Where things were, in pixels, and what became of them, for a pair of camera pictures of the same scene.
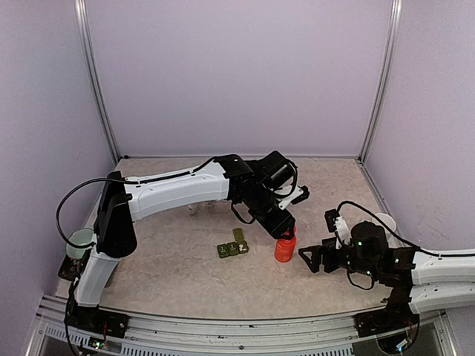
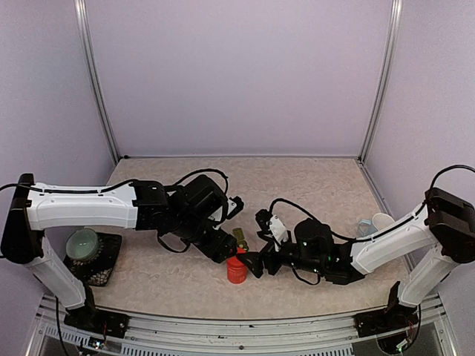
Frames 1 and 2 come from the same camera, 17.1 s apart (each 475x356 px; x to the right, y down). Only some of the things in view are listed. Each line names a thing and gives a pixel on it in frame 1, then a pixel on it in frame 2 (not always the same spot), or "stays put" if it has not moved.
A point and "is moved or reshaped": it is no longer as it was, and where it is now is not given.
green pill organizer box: x=240 y=246 stays put
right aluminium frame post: x=384 y=81 stays put
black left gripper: x=278 y=228 -> x=220 y=248
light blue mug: x=387 y=220 stays put
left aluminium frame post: x=81 y=11 stays put
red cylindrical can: x=284 y=248 is moved or reshaped
